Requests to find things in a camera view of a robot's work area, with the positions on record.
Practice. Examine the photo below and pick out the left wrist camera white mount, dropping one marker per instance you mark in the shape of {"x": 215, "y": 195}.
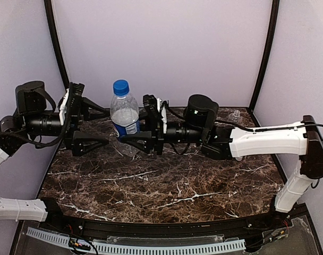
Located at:
{"x": 69, "y": 104}

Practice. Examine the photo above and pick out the white slotted cable duct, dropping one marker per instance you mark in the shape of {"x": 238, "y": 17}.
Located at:
{"x": 134, "y": 245}

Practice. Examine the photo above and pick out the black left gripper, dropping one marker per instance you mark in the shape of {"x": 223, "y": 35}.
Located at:
{"x": 73, "y": 122}

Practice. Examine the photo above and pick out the black vertical frame post left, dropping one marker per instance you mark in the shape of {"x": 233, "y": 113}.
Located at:
{"x": 52, "y": 27}

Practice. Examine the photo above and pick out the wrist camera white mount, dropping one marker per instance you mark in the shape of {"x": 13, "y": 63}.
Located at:
{"x": 158, "y": 113}
{"x": 69, "y": 104}

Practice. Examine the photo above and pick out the black table edge rail right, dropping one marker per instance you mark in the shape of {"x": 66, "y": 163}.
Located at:
{"x": 279, "y": 167}

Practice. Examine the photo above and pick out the black front table rail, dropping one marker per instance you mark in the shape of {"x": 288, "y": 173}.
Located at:
{"x": 245, "y": 227}

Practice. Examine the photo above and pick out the black vertical frame post right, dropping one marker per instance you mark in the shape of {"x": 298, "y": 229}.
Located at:
{"x": 266, "y": 55}

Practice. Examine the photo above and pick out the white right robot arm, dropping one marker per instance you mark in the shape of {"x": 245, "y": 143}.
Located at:
{"x": 220, "y": 140}

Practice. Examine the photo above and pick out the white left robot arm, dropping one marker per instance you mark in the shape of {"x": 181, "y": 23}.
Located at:
{"x": 41, "y": 122}

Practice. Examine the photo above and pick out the clear bottle white cap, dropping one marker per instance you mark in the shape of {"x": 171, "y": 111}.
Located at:
{"x": 235, "y": 117}

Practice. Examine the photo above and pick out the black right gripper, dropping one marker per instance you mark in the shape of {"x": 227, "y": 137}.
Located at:
{"x": 155, "y": 127}

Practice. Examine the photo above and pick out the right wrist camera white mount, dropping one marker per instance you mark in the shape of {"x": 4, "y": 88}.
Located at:
{"x": 158, "y": 113}

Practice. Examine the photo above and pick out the black vertical frame post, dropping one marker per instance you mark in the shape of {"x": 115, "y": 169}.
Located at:
{"x": 266, "y": 55}
{"x": 52, "y": 27}

